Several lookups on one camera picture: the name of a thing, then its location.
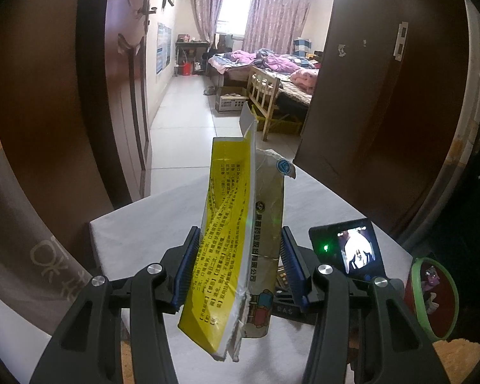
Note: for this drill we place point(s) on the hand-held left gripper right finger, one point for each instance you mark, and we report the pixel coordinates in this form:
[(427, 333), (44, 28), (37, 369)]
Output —
[(294, 272)]

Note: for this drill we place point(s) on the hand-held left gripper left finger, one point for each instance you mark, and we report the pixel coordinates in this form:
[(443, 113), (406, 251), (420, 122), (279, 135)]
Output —
[(186, 272)]

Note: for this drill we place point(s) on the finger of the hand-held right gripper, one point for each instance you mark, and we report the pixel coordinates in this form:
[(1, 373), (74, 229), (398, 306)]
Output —
[(282, 300)]

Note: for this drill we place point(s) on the yellow cardboard carton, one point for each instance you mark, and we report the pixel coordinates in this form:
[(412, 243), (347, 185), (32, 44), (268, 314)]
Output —
[(228, 228)]

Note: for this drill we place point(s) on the red bin with green rim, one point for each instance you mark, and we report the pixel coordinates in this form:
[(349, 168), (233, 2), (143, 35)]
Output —
[(444, 316)]

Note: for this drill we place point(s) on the small purple wrapper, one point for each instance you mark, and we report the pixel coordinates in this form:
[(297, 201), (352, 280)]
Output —
[(432, 282)]

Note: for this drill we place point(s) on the yellow plastic crate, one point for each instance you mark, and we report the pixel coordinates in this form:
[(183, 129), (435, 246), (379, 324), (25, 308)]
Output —
[(288, 128)]

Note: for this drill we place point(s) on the dark brown wardrobe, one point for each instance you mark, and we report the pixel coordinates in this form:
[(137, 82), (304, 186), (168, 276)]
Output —
[(364, 108)]

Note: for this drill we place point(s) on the orange fuzzy cloth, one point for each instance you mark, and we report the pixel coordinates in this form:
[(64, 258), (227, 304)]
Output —
[(458, 360)]

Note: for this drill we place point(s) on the open cardboard box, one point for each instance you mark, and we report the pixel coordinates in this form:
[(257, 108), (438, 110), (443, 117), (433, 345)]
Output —
[(230, 104)]

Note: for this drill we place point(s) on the brown wooden door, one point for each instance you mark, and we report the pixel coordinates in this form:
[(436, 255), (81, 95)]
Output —
[(128, 108)]

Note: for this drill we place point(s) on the wooden chair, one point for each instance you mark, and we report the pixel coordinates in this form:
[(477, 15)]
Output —
[(264, 88)]

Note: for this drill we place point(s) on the pair of slippers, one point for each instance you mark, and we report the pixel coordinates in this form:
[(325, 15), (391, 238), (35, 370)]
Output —
[(209, 91)]

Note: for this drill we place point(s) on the purple quilt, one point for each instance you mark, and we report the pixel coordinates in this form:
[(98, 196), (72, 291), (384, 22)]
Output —
[(272, 62)]

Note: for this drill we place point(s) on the red bucket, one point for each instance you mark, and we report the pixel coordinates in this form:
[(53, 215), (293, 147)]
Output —
[(186, 70)]

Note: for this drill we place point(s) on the bed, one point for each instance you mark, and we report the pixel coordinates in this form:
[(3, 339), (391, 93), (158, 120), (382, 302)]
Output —
[(232, 68)]

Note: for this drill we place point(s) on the white wardrobe label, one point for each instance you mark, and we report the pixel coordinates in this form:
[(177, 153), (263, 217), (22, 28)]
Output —
[(401, 40)]

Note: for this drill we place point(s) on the small dark desk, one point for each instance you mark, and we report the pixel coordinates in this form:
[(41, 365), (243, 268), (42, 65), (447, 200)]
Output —
[(192, 44)]

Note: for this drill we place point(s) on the pink patterned curtain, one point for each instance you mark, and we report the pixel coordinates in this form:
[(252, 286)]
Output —
[(208, 8), (276, 16)]

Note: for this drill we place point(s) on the window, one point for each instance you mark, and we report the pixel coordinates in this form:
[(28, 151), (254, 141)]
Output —
[(234, 8)]

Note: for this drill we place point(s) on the wall poster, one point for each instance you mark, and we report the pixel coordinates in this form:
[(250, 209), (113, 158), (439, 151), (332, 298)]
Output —
[(164, 48)]

